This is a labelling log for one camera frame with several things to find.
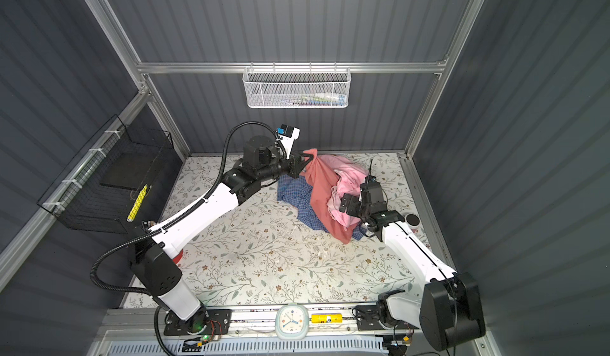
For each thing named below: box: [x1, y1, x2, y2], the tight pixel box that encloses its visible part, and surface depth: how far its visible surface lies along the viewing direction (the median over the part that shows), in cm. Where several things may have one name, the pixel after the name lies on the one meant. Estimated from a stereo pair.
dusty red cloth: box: [299, 148, 360, 245], surface depth 84 cm
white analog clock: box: [274, 303, 310, 341], surface depth 73 cm
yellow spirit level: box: [310, 313, 344, 324], surface depth 74 cm
